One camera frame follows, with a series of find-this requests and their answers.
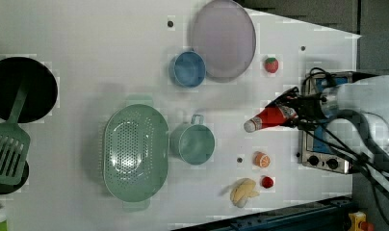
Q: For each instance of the toy banana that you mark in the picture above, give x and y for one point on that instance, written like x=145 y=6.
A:
x=242 y=192

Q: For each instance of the red ketchup bottle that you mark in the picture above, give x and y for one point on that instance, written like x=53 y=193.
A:
x=270 y=117

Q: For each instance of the toy orange half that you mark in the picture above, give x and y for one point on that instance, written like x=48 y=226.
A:
x=261 y=159

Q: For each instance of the toy strawberry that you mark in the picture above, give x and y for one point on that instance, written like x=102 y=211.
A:
x=271 y=65

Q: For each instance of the lilac round plate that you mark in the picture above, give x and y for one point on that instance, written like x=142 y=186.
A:
x=224 y=36

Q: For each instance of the toy red tomato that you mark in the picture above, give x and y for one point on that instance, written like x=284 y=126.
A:
x=267 y=182

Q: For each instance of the teal cup with handle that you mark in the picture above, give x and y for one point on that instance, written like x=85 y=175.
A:
x=193 y=142

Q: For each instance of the blue cup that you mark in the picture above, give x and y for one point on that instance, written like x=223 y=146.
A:
x=187 y=69

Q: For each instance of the black round coaster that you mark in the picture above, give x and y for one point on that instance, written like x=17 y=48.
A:
x=7 y=189

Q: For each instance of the green slotted spatula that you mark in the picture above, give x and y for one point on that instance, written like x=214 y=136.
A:
x=14 y=141

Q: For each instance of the green colander basket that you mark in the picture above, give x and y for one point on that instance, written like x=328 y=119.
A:
x=136 y=153

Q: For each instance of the silver toaster oven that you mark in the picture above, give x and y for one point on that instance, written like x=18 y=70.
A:
x=313 y=151

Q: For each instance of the black frying pan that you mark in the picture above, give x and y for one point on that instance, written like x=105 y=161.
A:
x=42 y=92

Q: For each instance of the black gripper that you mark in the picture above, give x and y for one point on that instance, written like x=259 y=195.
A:
x=307 y=107

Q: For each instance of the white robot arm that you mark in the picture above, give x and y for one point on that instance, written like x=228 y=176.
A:
x=351 y=119

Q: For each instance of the blue metal frame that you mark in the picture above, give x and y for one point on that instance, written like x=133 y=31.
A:
x=324 y=215

